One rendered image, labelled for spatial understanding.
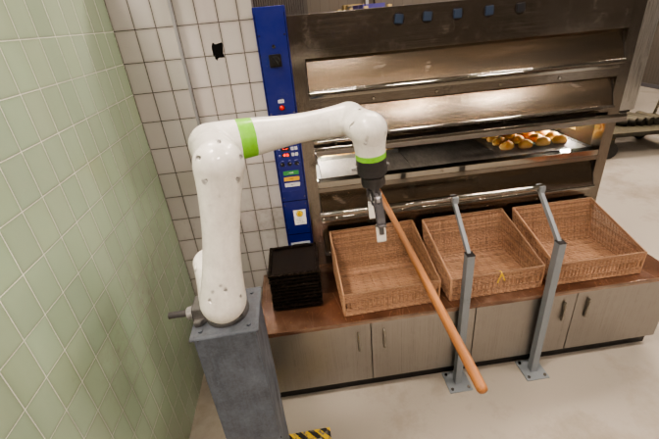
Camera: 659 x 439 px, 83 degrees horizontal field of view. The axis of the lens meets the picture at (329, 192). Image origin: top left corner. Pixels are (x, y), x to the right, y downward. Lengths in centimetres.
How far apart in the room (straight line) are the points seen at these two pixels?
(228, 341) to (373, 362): 124
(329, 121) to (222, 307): 61
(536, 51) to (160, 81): 203
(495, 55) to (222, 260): 186
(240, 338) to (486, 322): 154
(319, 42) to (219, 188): 130
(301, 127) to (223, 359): 81
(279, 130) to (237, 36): 104
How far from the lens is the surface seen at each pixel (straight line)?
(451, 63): 224
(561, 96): 262
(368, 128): 104
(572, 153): 281
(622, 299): 284
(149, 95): 219
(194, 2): 208
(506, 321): 249
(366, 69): 210
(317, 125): 111
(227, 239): 98
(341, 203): 231
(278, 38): 201
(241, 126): 106
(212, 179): 90
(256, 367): 143
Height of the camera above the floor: 209
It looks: 26 degrees down
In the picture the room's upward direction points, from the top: 5 degrees counter-clockwise
